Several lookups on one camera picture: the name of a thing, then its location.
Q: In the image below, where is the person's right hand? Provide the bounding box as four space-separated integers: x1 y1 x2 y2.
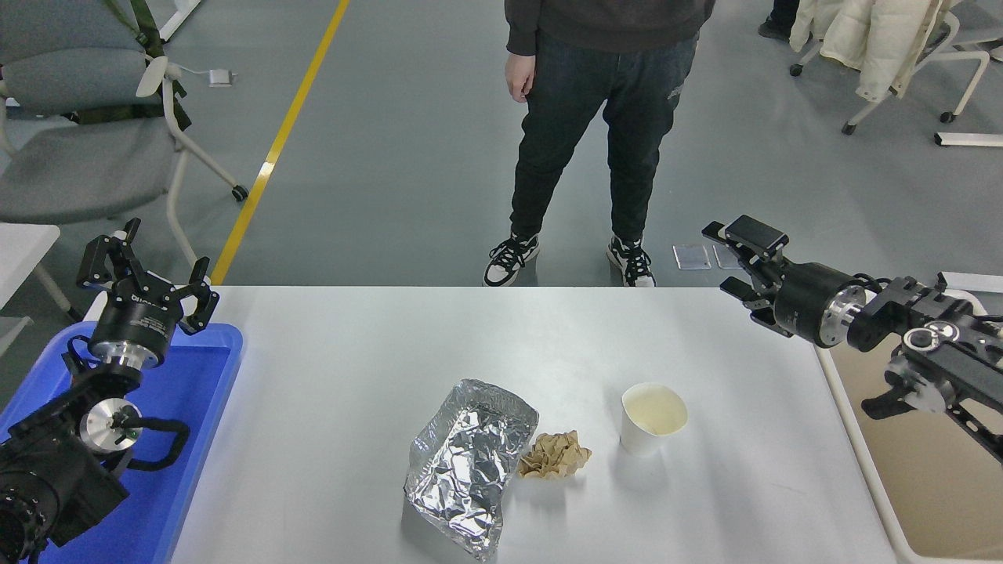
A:
505 52 537 104

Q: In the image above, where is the large pale bin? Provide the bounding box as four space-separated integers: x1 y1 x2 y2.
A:
815 291 1003 564

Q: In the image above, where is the grey padded office chair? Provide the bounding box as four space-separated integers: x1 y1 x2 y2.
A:
0 0 252 267

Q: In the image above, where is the blue plastic tray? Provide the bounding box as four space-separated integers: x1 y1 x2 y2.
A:
0 321 245 564

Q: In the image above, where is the white table leg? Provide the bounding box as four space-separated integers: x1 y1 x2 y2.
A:
159 0 203 43

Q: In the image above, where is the small white side table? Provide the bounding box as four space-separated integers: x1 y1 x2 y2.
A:
0 223 85 357

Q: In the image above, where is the white frame wheeled chair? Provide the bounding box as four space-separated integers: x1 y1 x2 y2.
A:
790 0 992 136

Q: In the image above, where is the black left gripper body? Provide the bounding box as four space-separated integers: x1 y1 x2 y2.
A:
89 274 186 367

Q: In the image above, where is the white power adapter with cable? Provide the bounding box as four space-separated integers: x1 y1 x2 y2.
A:
179 66 237 88

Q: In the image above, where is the green strap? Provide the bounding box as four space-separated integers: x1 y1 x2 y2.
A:
63 0 193 132

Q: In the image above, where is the foil tray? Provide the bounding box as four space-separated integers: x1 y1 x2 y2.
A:
404 378 541 562

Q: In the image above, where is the person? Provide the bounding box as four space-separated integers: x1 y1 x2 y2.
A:
483 0 716 288
758 0 802 40

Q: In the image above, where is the cream puffy coat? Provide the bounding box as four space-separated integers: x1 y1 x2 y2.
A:
790 0 965 103

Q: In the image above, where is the tan paper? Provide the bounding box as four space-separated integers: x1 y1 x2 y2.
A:
518 430 593 480

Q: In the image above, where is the grey seat chair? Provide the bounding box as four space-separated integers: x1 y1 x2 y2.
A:
952 0 1003 62

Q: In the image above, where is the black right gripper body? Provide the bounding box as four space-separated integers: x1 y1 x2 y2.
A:
773 262 860 349

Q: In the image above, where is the white paper cup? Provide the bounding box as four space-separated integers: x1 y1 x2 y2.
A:
620 382 690 458

